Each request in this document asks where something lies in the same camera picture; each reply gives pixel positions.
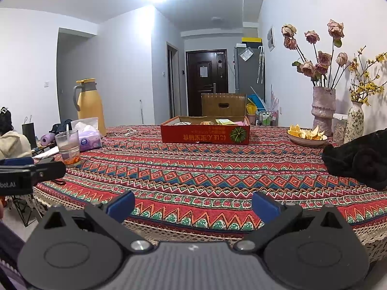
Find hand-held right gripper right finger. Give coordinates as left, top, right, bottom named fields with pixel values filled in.
left=235, top=191, right=352, bottom=253

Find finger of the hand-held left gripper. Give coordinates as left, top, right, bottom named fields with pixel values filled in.
left=0, top=156, right=35, bottom=170
left=30, top=161, right=67, bottom=185

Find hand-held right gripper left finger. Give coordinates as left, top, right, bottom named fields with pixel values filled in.
left=39, top=190, right=152, bottom=253

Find red cardboard box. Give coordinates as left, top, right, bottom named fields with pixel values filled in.
left=160, top=116, right=251, bottom=145

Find clear plastic cup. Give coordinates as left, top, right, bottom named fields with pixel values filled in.
left=55, top=130, right=82, bottom=167

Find purple yoga mat roll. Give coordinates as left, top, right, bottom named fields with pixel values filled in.
left=40, top=133, right=58, bottom=146

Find black paper bag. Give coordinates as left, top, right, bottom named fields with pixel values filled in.
left=22, top=115, right=37, bottom=150

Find dark bag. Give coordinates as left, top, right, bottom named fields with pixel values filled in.
left=48, top=119, right=74, bottom=135

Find purple tissue pack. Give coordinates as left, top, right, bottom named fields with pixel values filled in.
left=71, top=117, right=103, bottom=152

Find patterned red tablecloth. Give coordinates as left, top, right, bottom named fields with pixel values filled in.
left=32, top=125, right=387, bottom=263

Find beige plate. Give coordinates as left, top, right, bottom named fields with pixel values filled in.
left=287, top=133, right=328, bottom=147

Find yellow thermos jug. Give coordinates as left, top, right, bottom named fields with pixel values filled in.
left=73, top=79, right=107, bottom=136

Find orange peels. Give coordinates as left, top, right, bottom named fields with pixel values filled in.
left=288, top=124, right=326, bottom=140

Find blue plastic board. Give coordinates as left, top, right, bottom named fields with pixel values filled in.
left=247, top=94, right=268, bottom=112

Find pale purple plant decoration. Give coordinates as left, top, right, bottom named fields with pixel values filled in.
left=270, top=85, right=280, bottom=112

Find black cloth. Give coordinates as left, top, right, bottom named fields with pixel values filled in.
left=322, top=128, right=387, bottom=191

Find clear jar with white lid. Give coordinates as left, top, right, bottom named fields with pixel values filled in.
left=332, top=113, right=348, bottom=144

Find brown cardboard box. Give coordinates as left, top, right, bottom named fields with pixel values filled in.
left=201, top=93, right=247, bottom=117

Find pink textured vase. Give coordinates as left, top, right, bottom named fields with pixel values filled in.
left=312, top=86, right=337, bottom=136

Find interior side door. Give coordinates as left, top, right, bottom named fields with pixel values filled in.
left=166, top=42, right=179, bottom=119

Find grey refrigerator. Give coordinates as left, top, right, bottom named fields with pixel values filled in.
left=234, top=45, right=266, bottom=103

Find dark brown entrance door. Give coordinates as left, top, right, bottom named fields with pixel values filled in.
left=185, top=49, right=228, bottom=117

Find white folded umbrella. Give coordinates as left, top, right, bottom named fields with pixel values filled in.
left=256, top=46, right=265, bottom=84

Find dried pink roses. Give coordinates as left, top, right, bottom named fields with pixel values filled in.
left=281, top=20, right=350, bottom=88

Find yellow flower branches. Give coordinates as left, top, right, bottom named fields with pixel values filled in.
left=348, top=47, right=387, bottom=106

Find white cable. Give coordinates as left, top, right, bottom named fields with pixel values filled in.
left=107, top=128, right=142, bottom=138

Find wire rack of bottles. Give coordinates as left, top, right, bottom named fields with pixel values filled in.
left=255, top=111, right=279, bottom=126

